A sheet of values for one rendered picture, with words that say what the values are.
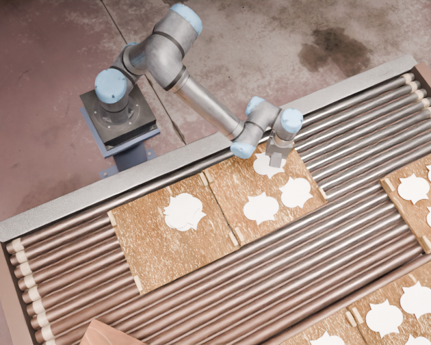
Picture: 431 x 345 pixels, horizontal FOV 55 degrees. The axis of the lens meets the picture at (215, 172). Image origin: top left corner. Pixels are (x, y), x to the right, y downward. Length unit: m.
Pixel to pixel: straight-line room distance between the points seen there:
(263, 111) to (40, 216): 0.95
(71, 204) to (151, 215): 0.32
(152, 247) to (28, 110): 1.72
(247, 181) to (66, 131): 1.56
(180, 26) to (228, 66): 1.85
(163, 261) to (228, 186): 0.40
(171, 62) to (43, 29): 2.26
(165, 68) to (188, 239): 0.69
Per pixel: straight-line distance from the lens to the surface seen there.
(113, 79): 1.63
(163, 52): 1.26
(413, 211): 1.92
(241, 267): 1.65
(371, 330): 1.75
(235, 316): 1.63
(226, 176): 1.72
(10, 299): 1.70
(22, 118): 3.07
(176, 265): 1.62
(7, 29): 3.52
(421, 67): 2.26
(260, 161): 1.76
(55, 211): 1.76
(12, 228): 1.79
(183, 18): 1.32
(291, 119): 1.40
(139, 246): 1.64
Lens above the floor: 2.54
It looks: 68 degrees down
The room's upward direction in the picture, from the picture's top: 12 degrees clockwise
